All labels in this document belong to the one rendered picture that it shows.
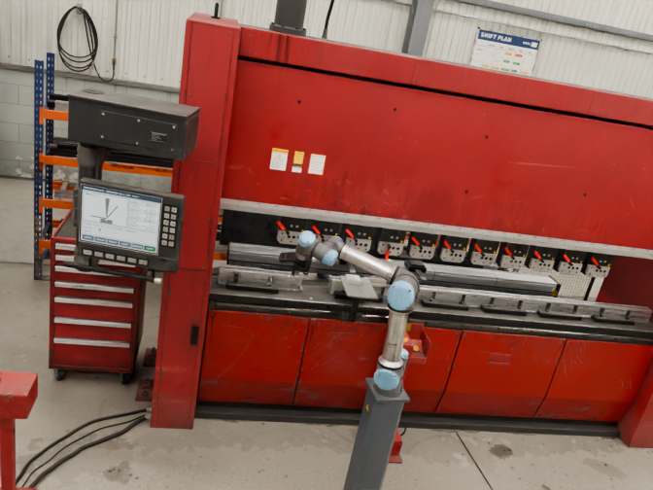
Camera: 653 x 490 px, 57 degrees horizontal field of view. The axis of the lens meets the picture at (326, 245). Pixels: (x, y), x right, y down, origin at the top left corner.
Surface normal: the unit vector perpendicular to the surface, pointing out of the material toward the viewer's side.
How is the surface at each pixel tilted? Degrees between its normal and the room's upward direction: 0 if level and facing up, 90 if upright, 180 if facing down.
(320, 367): 90
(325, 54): 90
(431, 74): 90
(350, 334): 90
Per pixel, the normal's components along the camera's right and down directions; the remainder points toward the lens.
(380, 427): 0.23, 0.40
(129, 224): -0.04, 0.36
